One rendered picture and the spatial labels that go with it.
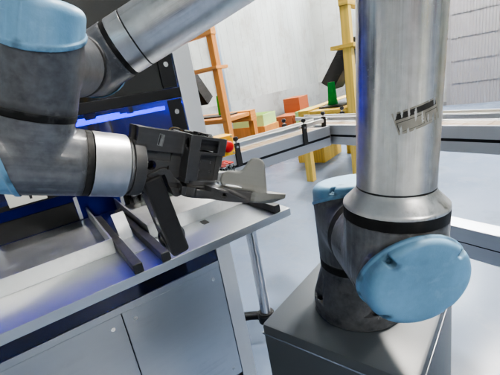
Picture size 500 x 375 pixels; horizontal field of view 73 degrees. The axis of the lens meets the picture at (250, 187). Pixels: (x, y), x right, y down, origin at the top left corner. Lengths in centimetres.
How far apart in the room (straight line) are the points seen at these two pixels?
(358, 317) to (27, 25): 54
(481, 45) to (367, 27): 821
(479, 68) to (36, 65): 843
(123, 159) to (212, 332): 105
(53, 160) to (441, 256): 40
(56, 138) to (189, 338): 105
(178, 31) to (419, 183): 33
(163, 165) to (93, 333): 83
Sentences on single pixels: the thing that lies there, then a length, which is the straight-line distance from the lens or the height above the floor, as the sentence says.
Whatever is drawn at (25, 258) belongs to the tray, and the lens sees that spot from 97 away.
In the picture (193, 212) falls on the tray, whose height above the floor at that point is 91.
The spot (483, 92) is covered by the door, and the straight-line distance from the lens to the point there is 862.
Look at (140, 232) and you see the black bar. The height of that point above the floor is 90.
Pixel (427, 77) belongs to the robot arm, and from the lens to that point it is 37.
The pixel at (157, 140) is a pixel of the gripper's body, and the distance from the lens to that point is 42.
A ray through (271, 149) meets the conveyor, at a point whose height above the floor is 91.
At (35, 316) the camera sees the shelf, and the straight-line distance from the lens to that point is 69.
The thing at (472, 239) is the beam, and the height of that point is 51.
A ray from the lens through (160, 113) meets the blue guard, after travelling 107.
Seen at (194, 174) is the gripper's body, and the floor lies 109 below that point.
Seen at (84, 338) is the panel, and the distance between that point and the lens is 119.
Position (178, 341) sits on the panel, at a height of 38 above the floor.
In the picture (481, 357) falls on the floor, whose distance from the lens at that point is 176.
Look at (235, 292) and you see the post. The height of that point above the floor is 45.
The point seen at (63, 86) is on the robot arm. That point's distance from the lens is 37.
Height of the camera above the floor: 118
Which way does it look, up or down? 17 degrees down
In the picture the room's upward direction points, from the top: 10 degrees counter-clockwise
